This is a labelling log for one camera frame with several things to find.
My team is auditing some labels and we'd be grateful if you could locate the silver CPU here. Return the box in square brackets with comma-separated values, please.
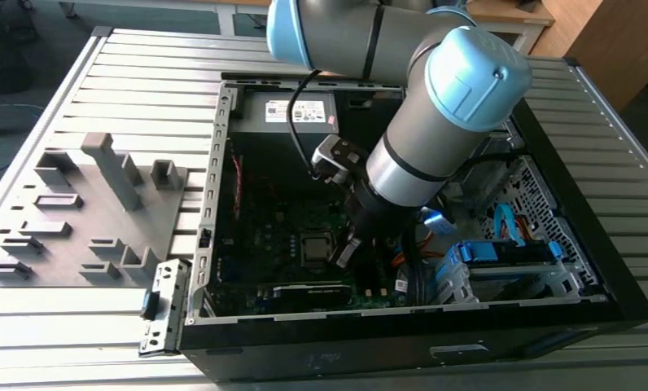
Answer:
[303, 237, 331, 258]

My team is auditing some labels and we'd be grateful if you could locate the hard disk in blue carrier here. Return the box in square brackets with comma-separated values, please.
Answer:
[455, 239, 563, 266]

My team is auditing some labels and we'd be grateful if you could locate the green motherboard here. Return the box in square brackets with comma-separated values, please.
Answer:
[212, 170, 411, 317]

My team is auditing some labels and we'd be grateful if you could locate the silver disk bay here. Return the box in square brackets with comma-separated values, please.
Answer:
[430, 239, 607, 305]

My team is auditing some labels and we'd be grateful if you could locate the tall silver drive cage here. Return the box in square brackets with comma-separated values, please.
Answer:
[453, 117, 529, 196]

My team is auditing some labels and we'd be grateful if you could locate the black PC case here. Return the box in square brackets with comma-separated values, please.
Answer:
[176, 71, 648, 384]

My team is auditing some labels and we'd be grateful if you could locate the grey power supply unit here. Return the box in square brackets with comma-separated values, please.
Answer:
[235, 90, 340, 180]

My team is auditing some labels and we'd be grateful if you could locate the grey parts rack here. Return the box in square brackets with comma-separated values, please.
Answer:
[0, 132, 206, 288]

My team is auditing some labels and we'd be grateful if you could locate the wooden desk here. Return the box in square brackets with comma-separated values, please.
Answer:
[463, 0, 557, 56]

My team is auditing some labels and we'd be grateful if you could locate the wooden cabinet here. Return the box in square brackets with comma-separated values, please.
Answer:
[529, 0, 648, 113]

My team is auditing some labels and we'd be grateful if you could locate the black bag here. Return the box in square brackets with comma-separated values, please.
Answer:
[0, 0, 37, 95]

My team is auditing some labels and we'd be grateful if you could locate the small silver wrist camera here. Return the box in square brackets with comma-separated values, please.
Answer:
[335, 237, 364, 269]

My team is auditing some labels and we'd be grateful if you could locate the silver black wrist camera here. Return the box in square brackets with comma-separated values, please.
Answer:
[419, 206, 458, 235]

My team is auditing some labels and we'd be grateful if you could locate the orange red power wire bundle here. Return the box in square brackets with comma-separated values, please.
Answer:
[391, 238, 446, 268]

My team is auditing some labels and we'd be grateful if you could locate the blue data wire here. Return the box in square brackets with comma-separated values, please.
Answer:
[493, 202, 525, 248]

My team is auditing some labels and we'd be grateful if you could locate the red black fan wire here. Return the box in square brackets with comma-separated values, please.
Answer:
[232, 154, 248, 233]

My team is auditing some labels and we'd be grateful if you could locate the black camera cable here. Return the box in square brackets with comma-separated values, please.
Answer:
[287, 68, 324, 180]

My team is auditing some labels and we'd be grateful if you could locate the metal bracket with blue latch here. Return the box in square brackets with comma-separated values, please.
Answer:
[138, 256, 191, 358]

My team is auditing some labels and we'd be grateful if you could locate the white desk frame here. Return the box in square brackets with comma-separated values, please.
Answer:
[56, 0, 271, 37]

